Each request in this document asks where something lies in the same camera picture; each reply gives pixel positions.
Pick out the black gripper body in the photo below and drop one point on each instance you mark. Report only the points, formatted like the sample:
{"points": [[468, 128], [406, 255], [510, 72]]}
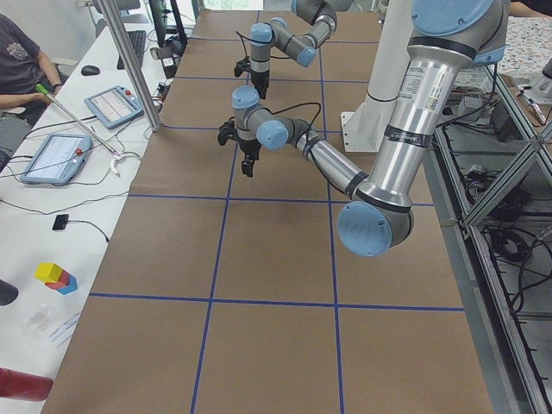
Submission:
{"points": [[249, 149], [260, 79]]}

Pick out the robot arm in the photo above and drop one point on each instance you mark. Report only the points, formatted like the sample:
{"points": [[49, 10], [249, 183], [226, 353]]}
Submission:
{"points": [[442, 38], [297, 34]]}

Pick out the black keyboard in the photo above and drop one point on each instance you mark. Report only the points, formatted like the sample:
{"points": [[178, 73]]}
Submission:
{"points": [[137, 41]]}

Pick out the teach pendant far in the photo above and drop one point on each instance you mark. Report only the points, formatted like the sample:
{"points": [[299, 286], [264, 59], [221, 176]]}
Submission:
{"points": [[114, 106]]}

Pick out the teach pendant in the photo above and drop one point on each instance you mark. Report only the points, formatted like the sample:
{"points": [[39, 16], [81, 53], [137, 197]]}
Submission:
{"points": [[114, 106], [59, 158]]}

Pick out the black computer mouse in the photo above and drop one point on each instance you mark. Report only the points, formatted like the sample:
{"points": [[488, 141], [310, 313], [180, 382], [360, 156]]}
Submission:
{"points": [[90, 70]]}

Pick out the teach pendant near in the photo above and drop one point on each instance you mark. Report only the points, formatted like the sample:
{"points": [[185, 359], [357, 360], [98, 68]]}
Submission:
{"points": [[59, 158]]}

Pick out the small black box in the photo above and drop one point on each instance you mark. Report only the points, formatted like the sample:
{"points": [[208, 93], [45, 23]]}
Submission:
{"points": [[60, 222]]}

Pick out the colourful wooden blocks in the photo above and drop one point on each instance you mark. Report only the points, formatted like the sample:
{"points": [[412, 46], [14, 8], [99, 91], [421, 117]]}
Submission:
{"points": [[56, 278]]}

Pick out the seated person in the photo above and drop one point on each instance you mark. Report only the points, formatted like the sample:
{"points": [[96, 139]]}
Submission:
{"points": [[23, 66]]}

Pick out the clear plastic bag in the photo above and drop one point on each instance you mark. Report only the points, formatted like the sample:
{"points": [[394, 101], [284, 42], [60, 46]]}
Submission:
{"points": [[39, 321]]}

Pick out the red cylinder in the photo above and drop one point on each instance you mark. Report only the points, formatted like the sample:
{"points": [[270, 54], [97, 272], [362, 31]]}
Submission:
{"points": [[24, 386]]}

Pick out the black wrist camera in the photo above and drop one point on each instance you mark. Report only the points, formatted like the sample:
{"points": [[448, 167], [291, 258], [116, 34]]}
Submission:
{"points": [[242, 66], [227, 132]]}

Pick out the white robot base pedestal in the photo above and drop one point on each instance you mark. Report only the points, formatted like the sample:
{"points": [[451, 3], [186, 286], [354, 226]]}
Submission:
{"points": [[363, 129]]}

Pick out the grabber stick green handle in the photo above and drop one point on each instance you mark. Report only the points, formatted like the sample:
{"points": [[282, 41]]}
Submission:
{"points": [[116, 156]]}

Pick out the aluminium frame post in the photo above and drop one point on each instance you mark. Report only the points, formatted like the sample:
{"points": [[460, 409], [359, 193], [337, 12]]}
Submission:
{"points": [[118, 31]]}

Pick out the aluminium frame rack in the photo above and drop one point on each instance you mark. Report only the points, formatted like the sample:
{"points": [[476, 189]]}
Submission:
{"points": [[490, 175]]}

